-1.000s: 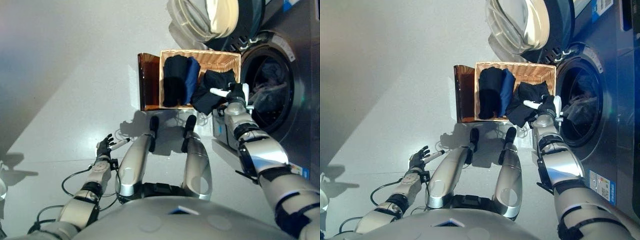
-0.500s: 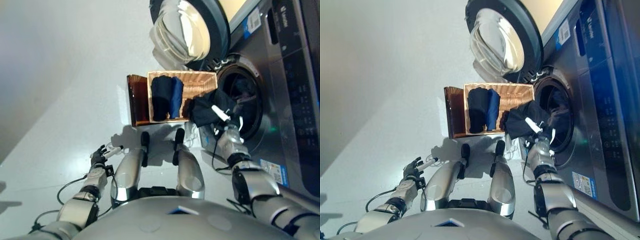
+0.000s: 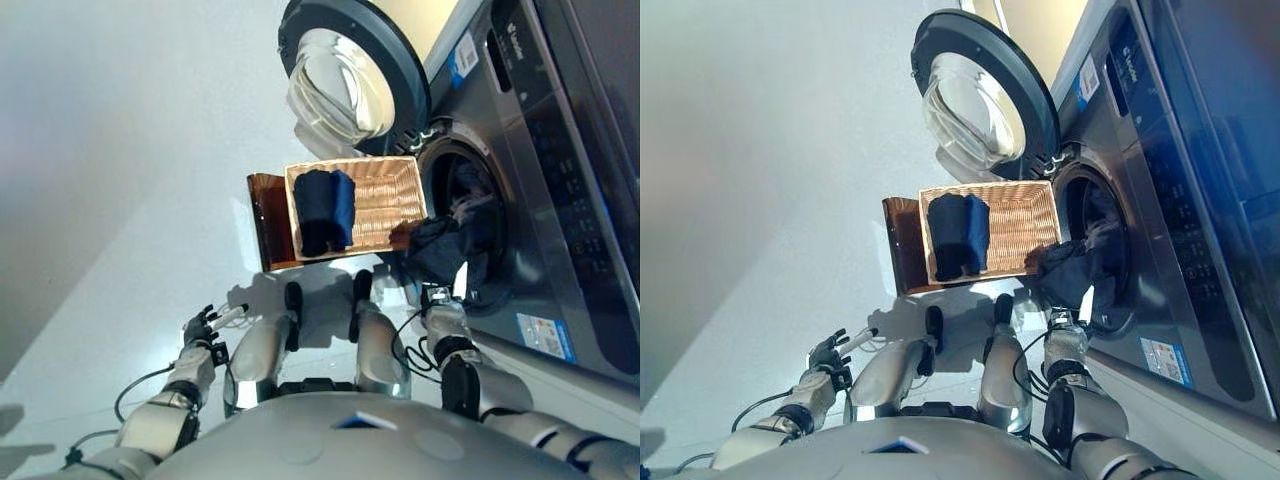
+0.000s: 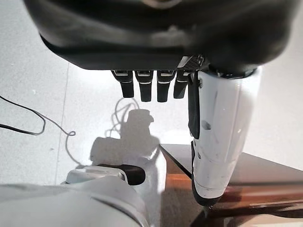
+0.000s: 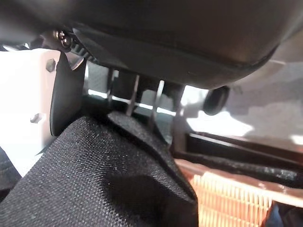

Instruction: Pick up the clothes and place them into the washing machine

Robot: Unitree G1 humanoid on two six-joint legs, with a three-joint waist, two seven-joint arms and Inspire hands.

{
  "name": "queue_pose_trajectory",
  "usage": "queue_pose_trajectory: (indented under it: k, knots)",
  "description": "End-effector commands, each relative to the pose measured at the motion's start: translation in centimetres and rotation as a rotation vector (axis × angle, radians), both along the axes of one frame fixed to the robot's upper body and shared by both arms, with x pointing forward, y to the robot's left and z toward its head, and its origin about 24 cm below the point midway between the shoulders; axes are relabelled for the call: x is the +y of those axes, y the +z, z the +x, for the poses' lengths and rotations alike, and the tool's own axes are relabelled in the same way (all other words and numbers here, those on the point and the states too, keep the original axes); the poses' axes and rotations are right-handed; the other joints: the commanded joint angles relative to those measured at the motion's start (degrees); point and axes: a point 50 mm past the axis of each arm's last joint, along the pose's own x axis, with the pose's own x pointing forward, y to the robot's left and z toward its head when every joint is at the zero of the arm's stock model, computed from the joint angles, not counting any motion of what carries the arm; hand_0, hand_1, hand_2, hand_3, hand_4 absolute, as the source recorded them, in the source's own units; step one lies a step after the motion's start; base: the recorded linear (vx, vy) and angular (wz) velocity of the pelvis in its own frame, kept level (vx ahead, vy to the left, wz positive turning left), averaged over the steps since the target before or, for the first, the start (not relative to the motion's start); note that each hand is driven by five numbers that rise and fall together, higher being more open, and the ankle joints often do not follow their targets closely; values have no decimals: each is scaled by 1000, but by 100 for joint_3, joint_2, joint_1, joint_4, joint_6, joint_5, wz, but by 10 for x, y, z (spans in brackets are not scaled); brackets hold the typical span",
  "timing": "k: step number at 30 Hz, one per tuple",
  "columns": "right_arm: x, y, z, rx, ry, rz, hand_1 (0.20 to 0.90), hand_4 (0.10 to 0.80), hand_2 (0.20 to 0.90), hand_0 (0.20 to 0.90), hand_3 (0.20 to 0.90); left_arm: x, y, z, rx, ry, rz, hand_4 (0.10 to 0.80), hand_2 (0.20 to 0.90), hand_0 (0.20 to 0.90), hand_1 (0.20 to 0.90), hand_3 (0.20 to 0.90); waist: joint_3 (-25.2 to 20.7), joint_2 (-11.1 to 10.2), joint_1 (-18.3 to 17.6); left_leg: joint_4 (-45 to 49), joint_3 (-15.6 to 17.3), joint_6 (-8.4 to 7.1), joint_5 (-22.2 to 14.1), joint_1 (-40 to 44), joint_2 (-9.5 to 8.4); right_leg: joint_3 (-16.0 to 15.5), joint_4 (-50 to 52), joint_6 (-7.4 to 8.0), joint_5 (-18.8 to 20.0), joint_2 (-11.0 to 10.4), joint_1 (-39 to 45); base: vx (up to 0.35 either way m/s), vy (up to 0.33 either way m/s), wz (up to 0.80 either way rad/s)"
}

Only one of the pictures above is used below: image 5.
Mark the robot right hand black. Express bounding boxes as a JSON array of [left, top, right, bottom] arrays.
[[0, 0, 303, 178]]

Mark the wide black garment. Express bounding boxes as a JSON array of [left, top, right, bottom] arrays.
[[0, 111, 200, 227]]

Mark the blue garment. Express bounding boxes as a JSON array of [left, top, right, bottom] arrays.
[[268, 203, 287, 227]]

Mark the rectangular wicker laundry basket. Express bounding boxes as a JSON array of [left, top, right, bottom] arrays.
[[176, 163, 303, 227]]

